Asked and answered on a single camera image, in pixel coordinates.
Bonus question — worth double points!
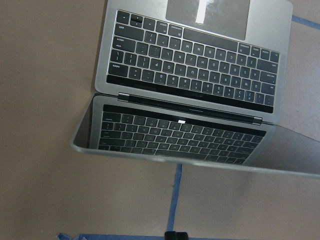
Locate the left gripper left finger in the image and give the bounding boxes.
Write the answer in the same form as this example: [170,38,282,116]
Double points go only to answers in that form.
[164,231,177,240]

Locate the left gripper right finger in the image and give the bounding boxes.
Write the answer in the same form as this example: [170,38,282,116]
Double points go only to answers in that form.
[176,231,188,240]

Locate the silver grey laptop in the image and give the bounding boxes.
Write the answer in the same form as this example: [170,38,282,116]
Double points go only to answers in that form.
[70,0,320,177]

